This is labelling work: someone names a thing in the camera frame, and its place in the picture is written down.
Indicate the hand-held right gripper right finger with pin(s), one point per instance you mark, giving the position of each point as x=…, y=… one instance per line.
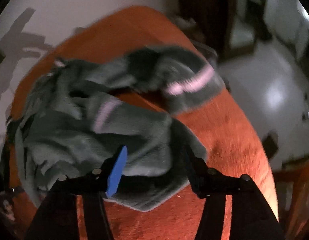
x=194, y=175

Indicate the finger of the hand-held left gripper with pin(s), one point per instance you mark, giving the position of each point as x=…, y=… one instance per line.
x=7, y=192

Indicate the orange blanket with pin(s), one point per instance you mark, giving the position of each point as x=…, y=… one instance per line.
x=219, y=135

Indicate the green fleece jacket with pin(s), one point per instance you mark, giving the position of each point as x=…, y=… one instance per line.
x=82, y=135

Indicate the orange wooden furniture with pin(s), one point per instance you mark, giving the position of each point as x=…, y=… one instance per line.
x=299, y=192

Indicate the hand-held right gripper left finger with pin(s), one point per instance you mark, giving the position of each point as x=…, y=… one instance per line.
x=117, y=173

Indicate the brown wooden door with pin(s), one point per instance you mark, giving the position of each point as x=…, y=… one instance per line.
x=204, y=10

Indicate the wooden framed mirror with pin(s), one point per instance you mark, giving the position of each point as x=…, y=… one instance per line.
x=242, y=32

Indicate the crumpled cloth beside bed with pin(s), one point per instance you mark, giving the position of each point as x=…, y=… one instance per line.
x=187, y=25

